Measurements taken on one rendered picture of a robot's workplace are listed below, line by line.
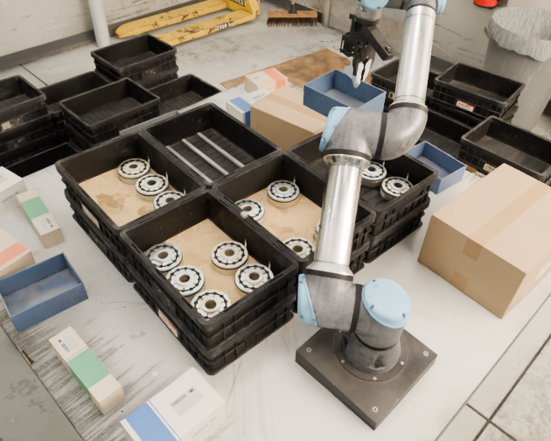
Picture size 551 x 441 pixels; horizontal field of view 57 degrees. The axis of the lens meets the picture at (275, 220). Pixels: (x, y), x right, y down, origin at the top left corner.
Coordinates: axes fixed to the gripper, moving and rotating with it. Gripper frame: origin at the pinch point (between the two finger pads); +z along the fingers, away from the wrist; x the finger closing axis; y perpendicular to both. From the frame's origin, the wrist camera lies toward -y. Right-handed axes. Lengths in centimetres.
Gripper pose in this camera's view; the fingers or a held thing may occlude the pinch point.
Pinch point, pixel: (359, 84)
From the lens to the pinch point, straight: 166.1
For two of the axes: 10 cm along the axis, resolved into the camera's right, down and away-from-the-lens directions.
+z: -0.9, 7.7, 6.3
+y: -6.8, -5.1, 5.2
